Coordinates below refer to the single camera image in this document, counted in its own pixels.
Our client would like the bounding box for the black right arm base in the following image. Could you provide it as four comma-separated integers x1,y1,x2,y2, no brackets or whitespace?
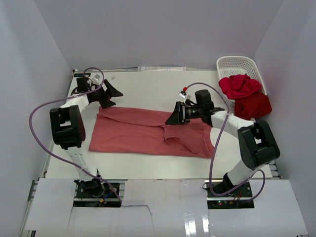
202,182,255,210

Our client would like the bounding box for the salmon pink t shirt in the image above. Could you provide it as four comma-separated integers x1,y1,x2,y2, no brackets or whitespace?
89,107,214,158

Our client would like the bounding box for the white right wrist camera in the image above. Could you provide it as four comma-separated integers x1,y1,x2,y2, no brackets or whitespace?
179,87,193,102

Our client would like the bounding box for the black table label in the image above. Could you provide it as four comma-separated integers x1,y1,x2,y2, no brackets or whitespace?
73,73,91,78

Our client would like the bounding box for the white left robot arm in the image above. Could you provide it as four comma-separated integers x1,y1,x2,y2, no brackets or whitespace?
49,77,123,197

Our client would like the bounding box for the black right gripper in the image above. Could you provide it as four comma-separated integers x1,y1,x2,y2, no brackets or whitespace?
165,102,203,125

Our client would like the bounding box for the red t shirt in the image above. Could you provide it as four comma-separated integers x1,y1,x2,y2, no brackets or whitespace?
219,74,272,120

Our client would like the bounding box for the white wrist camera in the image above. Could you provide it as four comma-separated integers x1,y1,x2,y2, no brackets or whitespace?
179,87,193,102
86,74,102,90

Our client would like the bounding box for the white plastic basket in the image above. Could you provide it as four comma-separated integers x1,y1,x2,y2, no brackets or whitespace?
216,56,267,107

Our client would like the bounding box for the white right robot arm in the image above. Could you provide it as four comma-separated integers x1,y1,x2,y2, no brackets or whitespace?
165,89,280,197

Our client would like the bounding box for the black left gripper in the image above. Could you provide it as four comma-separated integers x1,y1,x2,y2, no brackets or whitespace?
89,79,123,109

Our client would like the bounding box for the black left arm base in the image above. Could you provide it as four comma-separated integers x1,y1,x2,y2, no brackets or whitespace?
73,179,124,208

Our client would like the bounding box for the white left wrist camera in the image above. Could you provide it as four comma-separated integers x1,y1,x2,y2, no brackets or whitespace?
86,74,102,90

